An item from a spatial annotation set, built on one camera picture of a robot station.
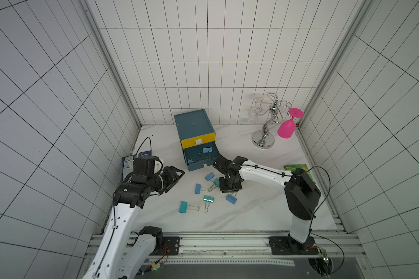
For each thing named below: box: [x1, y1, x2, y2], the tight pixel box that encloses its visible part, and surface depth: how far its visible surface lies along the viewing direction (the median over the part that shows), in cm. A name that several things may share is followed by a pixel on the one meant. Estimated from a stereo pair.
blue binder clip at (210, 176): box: [204, 172, 216, 182], surface depth 96 cm
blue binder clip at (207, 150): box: [202, 147, 213, 153], surface depth 97 cm
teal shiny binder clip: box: [203, 195, 215, 213], surface depth 87 cm
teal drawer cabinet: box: [174, 108, 221, 163], surface depth 92 cm
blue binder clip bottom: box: [225, 194, 238, 205], surface depth 88 cm
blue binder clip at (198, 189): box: [194, 183, 211, 195], surface depth 92 cm
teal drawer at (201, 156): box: [182, 141, 220, 172], surface depth 95 cm
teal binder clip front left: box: [179, 201, 201, 214], surface depth 85 cm
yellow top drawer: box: [180, 132, 216, 149], surface depth 88 cm
